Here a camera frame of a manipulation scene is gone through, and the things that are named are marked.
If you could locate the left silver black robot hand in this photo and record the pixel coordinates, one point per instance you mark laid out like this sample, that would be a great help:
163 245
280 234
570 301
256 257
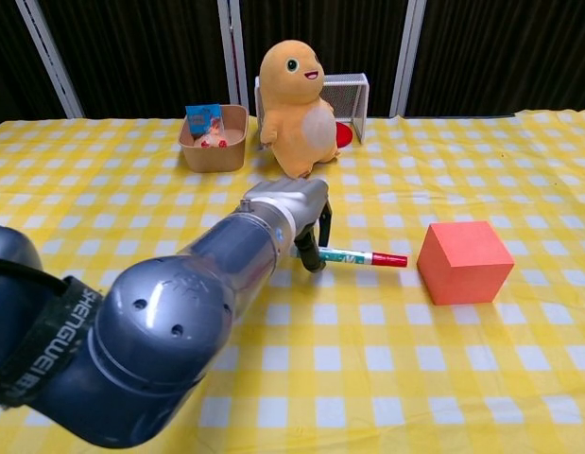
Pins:
297 198

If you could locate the white marker pen red cap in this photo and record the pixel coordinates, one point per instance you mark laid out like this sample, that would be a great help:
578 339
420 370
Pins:
363 257

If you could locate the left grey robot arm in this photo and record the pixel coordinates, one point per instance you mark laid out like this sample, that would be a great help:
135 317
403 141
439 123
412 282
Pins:
188 302

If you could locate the red round disc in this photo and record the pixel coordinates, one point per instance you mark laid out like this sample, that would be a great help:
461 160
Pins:
345 134

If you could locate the orange plush dinosaur toy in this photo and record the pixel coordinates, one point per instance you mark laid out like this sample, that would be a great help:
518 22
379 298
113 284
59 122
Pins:
297 109

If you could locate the tan paper tray box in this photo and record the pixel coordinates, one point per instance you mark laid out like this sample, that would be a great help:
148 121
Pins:
211 158

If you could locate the pink foam cube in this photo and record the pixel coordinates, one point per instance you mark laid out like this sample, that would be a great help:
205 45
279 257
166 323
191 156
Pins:
462 265

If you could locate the yellow white checked tablecloth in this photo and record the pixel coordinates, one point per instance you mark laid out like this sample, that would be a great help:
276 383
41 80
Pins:
415 369

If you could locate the black pleated curtain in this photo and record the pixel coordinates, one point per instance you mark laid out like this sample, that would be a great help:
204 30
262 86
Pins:
145 47

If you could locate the grey aluminium frame post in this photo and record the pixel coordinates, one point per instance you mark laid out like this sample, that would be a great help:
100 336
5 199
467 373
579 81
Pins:
407 57
51 61
233 52

